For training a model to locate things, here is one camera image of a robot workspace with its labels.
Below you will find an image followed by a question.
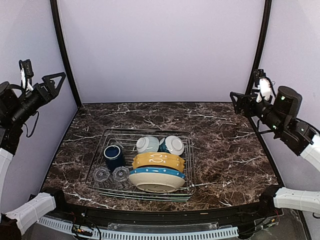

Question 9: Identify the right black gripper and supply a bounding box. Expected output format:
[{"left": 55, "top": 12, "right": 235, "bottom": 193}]
[{"left": 230, "top": 88, "right": 285, "bottom": 135}]

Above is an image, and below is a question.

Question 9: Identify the white slotted cable duct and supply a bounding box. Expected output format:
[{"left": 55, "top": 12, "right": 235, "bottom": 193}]
[{"left": 37, "top": 215, "right": 240, "bottom": 240}]

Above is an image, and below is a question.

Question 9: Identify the clear glass cup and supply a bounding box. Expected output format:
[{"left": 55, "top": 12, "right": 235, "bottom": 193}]
[
  {"left": 112, "top": 166, "right": 130, "bottom": 183},
  {"left": 93, "top": 166, "right": 110, "bottom": 182}
]

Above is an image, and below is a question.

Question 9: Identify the yellow plate with white rings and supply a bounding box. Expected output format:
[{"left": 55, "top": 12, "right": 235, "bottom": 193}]
[{"left": 133, "top": 152, "right": 185, "bottom": 164}]

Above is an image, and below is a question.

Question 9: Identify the teal and white bowl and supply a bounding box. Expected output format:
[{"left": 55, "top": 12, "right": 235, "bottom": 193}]
[{"left": 158, "top": 135, "right": 185, "bottom": 156}]

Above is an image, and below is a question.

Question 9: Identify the large beige plate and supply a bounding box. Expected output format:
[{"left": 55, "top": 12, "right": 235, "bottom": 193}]
[{"left": 128, "top": 172, "right": 185, "bottom": 193}]

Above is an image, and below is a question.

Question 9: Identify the dark blue ceramic mug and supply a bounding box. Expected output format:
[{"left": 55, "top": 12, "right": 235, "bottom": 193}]
[{"left": 103, "top": 145, "right": 125, "bottom": 173}]

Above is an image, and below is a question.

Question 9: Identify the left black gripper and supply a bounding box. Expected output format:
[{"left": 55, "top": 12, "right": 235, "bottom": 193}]
[{"left": 9, "top": 71, "right": 67, "bottom": 125}]

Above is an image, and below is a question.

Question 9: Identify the blue polka dot plate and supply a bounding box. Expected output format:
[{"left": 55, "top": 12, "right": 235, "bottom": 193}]
[{"left": 129, "top": 167, "right": 186, "bottom": 180}]

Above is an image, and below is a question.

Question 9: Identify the black frame post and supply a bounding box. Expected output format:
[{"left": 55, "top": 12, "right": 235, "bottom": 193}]
[
  {"left": 50, "top": 0, "right": 82, "bottom": 109},
  {"left": 245, "top": 0, "right": 272, "bottom": 95}
]

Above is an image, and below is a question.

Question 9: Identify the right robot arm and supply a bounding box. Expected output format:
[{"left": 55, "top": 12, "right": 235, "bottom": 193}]
[{"left": 230, "top": 86, "right": 320, "bottom": 217}]

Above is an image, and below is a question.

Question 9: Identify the left clear glass cup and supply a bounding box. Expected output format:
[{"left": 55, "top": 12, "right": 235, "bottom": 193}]
[{"left": 93, "top": 166, "right": 110, "bottom": 182}]

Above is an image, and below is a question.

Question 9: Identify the wire dish rack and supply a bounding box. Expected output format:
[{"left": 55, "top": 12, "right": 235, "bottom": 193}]
[{"left": 85, "top": 128, "right": 196, "bottom": 202}]

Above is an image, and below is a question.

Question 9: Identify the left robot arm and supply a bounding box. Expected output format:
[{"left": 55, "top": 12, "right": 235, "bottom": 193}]
[{"left": 0, "top": 72, "right": 71, "bottom": 240}]

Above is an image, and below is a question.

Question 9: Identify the black front rail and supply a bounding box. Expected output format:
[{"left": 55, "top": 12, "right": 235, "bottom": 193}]
[{"left": 47, "top": 201, "right": 283, "bottom": 227}]

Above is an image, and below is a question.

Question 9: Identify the white green patterned bowl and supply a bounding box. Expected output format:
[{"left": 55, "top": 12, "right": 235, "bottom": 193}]
[{"left": 136, "top": 136, "right": 159, "bottom": 154}]

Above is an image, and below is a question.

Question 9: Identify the right clear glass cup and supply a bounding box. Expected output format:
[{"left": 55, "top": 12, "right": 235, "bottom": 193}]
[{"left": 112, "top": 166, "right": 130, "bottom": 183}]

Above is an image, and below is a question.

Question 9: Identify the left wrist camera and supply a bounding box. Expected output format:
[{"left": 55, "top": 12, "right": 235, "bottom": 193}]
[{"left": 18, "top": 59, "right": 34, "bottom": 88}]

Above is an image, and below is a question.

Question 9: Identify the yellow polka dot plate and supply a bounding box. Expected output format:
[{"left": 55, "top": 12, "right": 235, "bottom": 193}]
[{"left": 132, "top": 159, "right": 185, "bottom": 173}]

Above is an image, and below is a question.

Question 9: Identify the right black frame post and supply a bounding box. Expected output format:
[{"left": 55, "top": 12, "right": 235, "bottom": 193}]
[{"left": 245, "top": 0, "right": 272, "bottom": 95}]

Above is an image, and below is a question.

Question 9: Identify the left black frame post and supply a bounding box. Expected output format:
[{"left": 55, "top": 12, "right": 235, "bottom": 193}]
[{"left": 50, "top": 0, "right": 82, "bottom": 109}]

